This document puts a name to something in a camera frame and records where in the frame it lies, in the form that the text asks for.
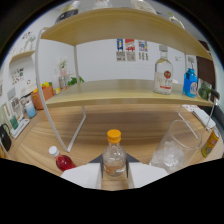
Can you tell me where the small red liquid bottle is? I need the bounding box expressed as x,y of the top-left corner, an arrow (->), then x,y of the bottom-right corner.
48,145 -> 78,173

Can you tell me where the clear bottle with orange cap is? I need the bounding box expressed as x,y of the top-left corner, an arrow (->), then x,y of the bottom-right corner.
102,129 -> 128,178

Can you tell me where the yellow drink can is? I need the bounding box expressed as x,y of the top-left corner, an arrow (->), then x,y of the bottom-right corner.
200,126 -> 222,158

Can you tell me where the blue and white cup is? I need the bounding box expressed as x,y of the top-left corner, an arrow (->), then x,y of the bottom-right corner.
24,100 -> 38,119

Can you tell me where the green cup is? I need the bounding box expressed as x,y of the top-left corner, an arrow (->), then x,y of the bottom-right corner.
9,114 -> 19,130

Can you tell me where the clear glass with ice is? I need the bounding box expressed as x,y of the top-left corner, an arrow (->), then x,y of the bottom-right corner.
148,119 -> 203,175

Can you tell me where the white tray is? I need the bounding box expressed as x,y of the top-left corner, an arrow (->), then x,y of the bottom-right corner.
9,118 -> 31,139

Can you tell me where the white notebook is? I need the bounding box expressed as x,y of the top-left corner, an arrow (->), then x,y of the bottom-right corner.
192,107 -> 217,130

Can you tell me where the black kettle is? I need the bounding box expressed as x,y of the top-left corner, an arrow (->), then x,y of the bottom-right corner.
0,123 -> 13,152

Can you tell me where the white-framed wooden shelf rack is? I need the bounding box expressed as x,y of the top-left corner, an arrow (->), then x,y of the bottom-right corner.
34,7 -> 218,153

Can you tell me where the orange storage basket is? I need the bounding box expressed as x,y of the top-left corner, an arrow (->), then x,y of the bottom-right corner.
30,83 -> 55,111

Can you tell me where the green potted plant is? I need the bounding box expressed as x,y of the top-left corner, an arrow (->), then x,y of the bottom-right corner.
67,75 -> 85,88

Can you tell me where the clear bottle with red label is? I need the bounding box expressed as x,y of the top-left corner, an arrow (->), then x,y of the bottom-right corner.
153,44 -> 174,96

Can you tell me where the flower vase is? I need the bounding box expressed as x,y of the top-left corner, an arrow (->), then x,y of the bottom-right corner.
58,58 -> 69,89

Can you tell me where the blue liquid bottle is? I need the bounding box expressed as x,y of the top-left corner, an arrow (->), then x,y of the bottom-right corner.
182,56 -> 199,99

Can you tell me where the dark cork-ended muddler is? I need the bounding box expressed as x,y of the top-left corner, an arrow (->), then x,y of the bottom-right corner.
209,87 -> 221,101

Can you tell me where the dark brown door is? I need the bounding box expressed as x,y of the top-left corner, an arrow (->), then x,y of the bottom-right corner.
195,39 -> 218,91

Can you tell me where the black snack bag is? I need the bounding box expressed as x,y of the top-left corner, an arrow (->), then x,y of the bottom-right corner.
54,0 -> 81,24

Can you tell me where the multicolour wall poster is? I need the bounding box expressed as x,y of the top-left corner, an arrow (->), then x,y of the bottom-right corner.
137,39 -> 149,62

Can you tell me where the red wall poster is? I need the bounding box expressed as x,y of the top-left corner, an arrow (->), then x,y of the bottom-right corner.
124,38 -> 137,62

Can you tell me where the wooden wall shelf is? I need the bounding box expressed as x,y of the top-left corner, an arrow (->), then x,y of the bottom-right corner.
8,49 -> 36,64

